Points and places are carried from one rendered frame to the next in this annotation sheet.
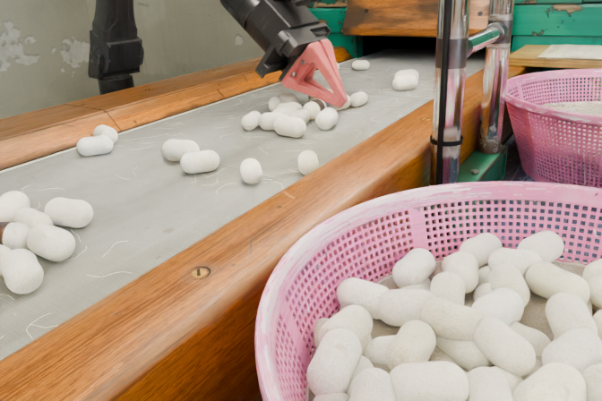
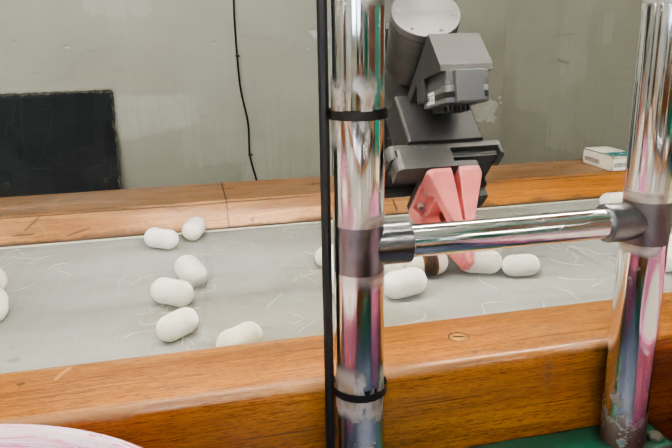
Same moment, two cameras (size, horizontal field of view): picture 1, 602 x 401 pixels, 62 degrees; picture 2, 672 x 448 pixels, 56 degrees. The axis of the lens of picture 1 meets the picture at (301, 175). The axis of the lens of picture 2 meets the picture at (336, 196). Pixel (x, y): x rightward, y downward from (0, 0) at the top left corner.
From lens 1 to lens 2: 35 cm
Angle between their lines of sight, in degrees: 41
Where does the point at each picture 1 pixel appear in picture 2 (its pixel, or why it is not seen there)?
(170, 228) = (19, 358)
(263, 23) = (393, 131)
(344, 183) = (125, 388)
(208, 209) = (79, 353)
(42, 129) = (149, 207)
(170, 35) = (585, 103)
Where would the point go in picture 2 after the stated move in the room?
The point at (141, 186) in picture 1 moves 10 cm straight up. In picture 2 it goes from (106, 299) to (92, 170)
